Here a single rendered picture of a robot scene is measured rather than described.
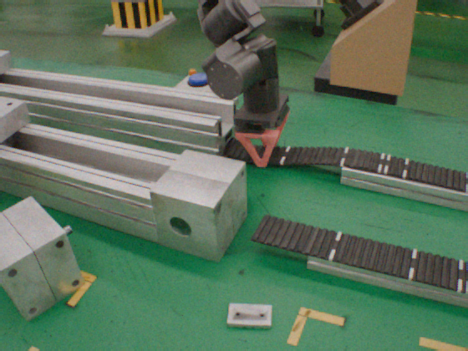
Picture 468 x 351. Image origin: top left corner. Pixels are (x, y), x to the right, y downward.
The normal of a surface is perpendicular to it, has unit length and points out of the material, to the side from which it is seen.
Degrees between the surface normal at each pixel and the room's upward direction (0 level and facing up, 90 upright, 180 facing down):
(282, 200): 0
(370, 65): 90
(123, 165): 90
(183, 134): 90
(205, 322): 0
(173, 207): 90
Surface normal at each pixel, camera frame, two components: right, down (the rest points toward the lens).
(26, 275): 0.71, 0.40
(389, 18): -0.38, 0.57
